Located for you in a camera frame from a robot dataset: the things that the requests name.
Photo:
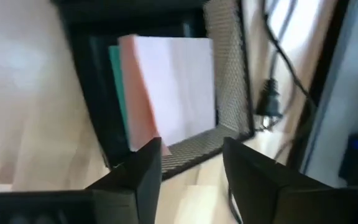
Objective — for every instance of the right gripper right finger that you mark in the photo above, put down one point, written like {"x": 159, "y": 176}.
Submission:
{"x": 253, "y": 183}

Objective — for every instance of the teal sticky note pad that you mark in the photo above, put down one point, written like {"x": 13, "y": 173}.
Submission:
{"x": 118, "y": 81}

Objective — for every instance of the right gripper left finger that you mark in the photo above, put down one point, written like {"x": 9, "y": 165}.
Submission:
{"x": 148, "y": 174}

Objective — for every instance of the black mesh desk organizer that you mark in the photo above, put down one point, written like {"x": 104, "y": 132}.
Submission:
{"x": 228, "y": 77}

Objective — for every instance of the pink sticky note pad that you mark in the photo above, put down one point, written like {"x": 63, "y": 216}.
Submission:
{"x": 172, "y": 93}

